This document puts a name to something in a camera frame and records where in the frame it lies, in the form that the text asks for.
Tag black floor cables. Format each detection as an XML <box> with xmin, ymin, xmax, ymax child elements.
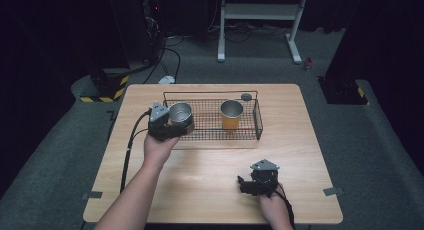
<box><xmin>143</xmin><ymin>36</ymin><xmax>185</xmax><ymax>84</ymax></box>

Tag person's left hand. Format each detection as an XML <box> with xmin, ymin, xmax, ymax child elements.
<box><xmin>143</xmin><ymin>134</ymin><xmax>180</xmax><ymax>166</ymax></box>

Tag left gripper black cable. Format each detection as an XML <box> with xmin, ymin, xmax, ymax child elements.
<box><xmin>119</xmin><ymin>109</ymin><xmax>153</xmax><ymax>194</ymax></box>

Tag cable bundle under stand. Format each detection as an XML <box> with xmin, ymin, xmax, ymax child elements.
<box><xmin>208</xmin><ymin>21</ymin><xmax>291</xmax><ymax>44</ymax></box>

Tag grey tape strip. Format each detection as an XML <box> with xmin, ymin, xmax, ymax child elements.
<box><xmin>82</xmin><ymin>191</ymin><xmax>104</xmax><ymax>200</ymax></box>
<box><xmin>323</xmin><ymin>187</ymin><xmax>344</xmax><ymax>197</ymax></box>

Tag dark equipment rack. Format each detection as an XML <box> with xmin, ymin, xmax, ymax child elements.
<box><xmin>139</xmin><ymin>0</ymin><xmax>168</xmax><ymax>65</ymax></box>

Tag black wire basket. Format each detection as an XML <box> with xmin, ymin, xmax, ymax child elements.
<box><xmin>158</xmin><ymin>90</ymin><xmax>264</xmax><ymax>142</ymax></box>

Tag white metal stand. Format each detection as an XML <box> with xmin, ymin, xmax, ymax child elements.
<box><xmin>217</xmin><ymin>0</ymin><xmax>309</xmax><ymax>65</ymax></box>

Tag person's right hand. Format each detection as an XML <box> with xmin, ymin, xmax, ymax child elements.
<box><xmin>259</xmin><ymin>188</ymin><xmax>290</xmax><ymax>221</ymax></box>

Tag brown cup with metal lining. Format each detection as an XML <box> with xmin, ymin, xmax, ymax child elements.
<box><xmin>168</xmin><ymin>101</ymin><xmax>195</xmax><ymax>135</ymax></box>

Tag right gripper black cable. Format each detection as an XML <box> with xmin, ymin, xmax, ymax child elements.
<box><xmin>273</xmin><ymin>183</ymin><xmax>297</xmax><ymax>230</ymax></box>

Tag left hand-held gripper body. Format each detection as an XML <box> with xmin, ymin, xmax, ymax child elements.
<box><xmin>148</xmin><ymin>102</ymin><xmax>175</xmax><ymax>142</ymax></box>

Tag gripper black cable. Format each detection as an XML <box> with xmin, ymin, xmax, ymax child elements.
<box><xmin>273</xmin><ymin>183</ymin><xmax>297</xmax><ymax>230</ymax></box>
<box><xmin>119</xmin><ymin>109</ymin><xmax>153</xmax><ymax>194</ymax></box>

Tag yellow black striped base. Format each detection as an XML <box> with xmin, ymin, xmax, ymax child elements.
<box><xmin>79</xmin><ymin>68</ymin><xmax>130</xmax><ymax>103</ymax></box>
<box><xmin>318</xmin><ymin>76</ymin><xmax>370</xmax><ymax>106</ymax></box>

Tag orange cup with metal lining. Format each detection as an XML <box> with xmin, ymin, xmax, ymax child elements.
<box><xmin>219</xmin><ymin>99</ymin><xmax>245</xmax><ymax>131</ymax></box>

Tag black bracket beside table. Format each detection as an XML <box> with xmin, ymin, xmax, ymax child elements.
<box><xmin>105</xmin><ymin>109</ymin><xmax>118</xmax><ymax>143</ymax></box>

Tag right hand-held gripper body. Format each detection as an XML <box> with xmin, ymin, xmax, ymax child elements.
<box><xmin>249</xmin><ymin>158</ymin><xmax>280</xmax><ymax>197</ymax></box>

